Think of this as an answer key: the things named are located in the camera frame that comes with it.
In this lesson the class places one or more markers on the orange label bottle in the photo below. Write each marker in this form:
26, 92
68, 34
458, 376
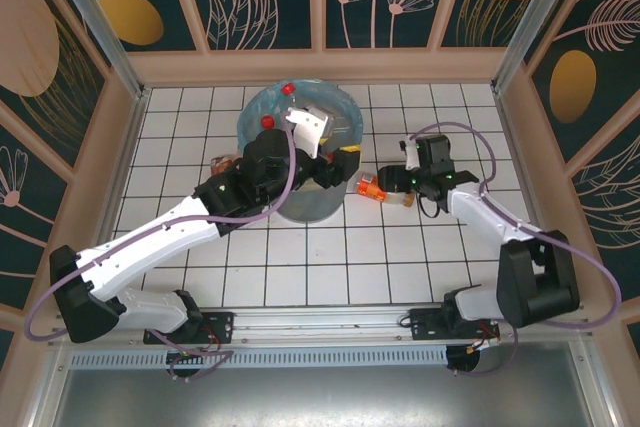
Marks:
372, 192

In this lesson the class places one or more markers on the Coca-Cola bottle red cap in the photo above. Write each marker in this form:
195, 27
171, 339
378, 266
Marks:
268, 122
286, 89

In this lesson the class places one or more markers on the blue trash bin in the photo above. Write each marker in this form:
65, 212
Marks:
325, 89

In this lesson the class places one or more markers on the grey metal sheet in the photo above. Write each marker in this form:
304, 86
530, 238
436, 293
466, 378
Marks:
320, 397

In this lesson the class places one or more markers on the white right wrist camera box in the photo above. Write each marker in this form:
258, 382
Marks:
412, 157

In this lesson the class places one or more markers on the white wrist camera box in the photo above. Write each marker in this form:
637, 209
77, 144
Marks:
307, 129
412, 157

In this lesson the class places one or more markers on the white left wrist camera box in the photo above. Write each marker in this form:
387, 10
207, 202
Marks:
307, 129

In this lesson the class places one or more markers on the aluminium side rail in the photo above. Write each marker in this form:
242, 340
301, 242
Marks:
518, 157
125, 147

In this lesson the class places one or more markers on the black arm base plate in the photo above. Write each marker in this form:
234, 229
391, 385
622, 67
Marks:
425, 324
215, 327

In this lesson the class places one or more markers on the wide aluminium mounting rail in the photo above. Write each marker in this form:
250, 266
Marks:
320, 324

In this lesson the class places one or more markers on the aluminium frame post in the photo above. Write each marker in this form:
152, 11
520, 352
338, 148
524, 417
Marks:
102, 22
536, 22

